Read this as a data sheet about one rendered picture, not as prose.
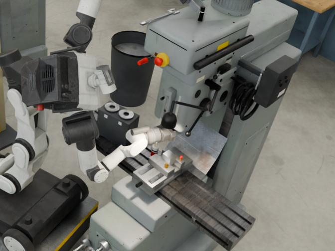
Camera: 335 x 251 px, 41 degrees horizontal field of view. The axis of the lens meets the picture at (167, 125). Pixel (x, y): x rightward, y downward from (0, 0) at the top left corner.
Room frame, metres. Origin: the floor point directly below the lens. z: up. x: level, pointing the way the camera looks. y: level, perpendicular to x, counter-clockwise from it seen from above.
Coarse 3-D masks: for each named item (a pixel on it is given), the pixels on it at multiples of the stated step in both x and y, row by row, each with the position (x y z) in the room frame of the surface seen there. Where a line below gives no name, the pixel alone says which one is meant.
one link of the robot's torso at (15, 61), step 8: (16, 48) 1.85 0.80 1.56; (0, 56) 1.78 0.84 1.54; (8, 56) 1.78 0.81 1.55; (16, 56) 1.81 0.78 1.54; (24, 56) 1.85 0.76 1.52; (0, 64) 1.77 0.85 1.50; (8, 64) 1.77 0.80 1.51; (16, 64) 1.77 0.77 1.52; (8, 72) 1.75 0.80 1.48; (16, 72) 1.73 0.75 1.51; (8, 80) 1.76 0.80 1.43; (16, 80) 1.73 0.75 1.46
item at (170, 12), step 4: (172, 8) 1.94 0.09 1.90; (168, 12) 1.89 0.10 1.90; (172, 12) 1.90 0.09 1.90; (176, 12) 1.90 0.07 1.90; (156, 16) 1.82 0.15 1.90; (160, 16) 1.83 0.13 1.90; (164, 16) 1.84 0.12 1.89; (148, 20) 1.76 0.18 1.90; (152, 20) 1.77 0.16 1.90; (144, 24) 1.73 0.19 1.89
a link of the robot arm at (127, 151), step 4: (136, 140) 1.71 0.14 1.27; (140, 140) 1.71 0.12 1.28; (144, 140) 1.72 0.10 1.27; (132, 144) 1.69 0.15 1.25; (136, 144) 1.69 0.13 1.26; (140, 144) 1.70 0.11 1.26; (144, 144) 1.72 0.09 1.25; (120, 148) 1.68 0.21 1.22; (124, 148) 1.68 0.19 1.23; (128, 148) 1.67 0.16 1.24; (132, 148) 1.67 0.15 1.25; (136, 148) 1.69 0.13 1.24; (140, 148) 1.70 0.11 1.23; (144, 148) 1.72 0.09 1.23; (124, 152) 1.67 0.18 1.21; (128, 152) 1.66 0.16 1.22; (132, 152) 1.67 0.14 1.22; (136, 152) 1.68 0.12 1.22; (128, 156) 1.67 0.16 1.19; (132, 156) 1.67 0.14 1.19
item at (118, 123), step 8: (112, 104) 2.16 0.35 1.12; (104, 112) 2.08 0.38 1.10; (112, 112) 2.09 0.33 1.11; (120, 112) 2.10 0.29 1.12; (128, 112) 2.12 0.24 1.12; (104, 120) 2.08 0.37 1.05; (112, 120) 2.06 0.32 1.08; (120, 120) 2.04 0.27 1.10; (128, 120) 2.06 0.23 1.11; (136, 120) 2.10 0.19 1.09; (104, 128) 2.08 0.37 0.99; (112, 128) 2.06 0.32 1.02; (120, 128) 2.04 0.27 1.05; (128, 128) 2.02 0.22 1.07; (104, 136) 2.08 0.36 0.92; (112, 136) 2.06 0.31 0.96; (120, 136) 2.04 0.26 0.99; (120, 144) 2.03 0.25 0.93; (128, 144) 2.05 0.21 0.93
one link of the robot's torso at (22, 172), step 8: (48, 136) 1.85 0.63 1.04; (16, 144) 1.71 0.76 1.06; (16, 152) 1.70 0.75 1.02; (24, 152) 1.69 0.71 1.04; (16, 160) 1.70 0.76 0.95; (24, 160) 1.68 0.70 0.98; (32, 160) 1.74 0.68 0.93; (40, 160) 1.81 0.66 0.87; (16, 168) 1.76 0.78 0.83; (24, 168) 1.69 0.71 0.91; (32, 168) 1.83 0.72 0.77; (8, 176) 1.75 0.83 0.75; (16, 176) 1.76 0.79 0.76; (24, 176) 1.74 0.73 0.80; (32, 176) 1.83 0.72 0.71; (16, 184) 1.74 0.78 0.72; (24, 184) 1.76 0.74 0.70; (16, 192) 1.74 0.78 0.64
